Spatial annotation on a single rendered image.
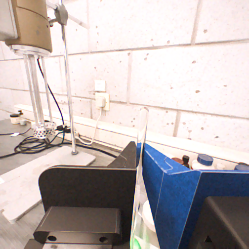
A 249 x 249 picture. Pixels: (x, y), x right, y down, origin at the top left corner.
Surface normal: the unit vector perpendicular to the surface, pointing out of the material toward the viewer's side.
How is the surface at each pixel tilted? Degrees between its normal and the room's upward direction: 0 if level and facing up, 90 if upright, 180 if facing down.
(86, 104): 90
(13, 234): 0
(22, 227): 0
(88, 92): 90
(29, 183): 0
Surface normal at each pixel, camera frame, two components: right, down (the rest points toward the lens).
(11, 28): 0.89, 0.18
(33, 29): 0.71, 0.26
